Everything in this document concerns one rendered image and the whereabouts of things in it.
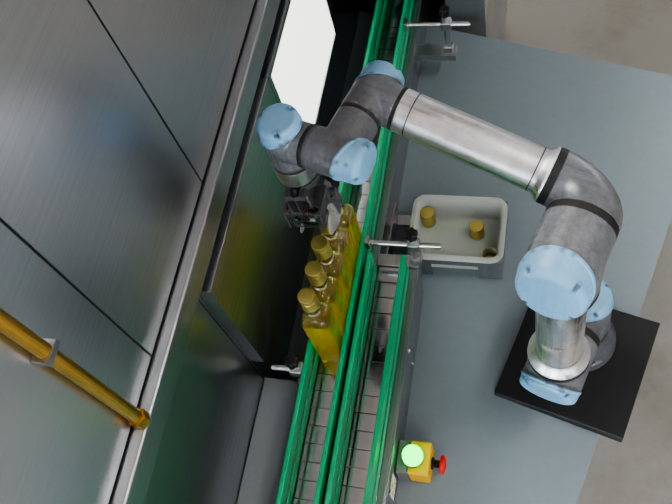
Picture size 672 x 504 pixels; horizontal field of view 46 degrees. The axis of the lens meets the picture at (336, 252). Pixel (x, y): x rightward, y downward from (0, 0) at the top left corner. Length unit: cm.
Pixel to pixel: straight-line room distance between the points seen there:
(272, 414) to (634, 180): 104
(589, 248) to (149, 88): 69
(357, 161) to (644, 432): 160
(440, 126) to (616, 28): 217
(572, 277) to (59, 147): 72
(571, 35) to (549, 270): 226
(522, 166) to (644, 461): 146
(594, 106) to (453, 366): 80
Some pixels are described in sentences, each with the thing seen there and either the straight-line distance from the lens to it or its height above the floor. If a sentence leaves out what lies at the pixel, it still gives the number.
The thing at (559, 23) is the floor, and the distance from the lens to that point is 343.
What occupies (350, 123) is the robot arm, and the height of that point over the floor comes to 149.
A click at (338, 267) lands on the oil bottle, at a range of 161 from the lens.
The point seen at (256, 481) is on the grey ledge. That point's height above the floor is 88.
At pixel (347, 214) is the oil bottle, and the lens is 167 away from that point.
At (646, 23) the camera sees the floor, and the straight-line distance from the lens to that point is 344.
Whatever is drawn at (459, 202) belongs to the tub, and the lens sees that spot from 195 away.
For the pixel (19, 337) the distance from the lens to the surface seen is 96.
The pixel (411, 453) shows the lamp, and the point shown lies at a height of 85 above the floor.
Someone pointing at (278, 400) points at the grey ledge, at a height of 88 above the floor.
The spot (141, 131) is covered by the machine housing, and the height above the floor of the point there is 162.
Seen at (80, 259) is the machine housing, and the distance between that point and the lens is 108.
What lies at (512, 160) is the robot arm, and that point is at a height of 142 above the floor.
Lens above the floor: 249
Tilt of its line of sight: 59 degrees down
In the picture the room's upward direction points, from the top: 23 degrees counter-clockwise
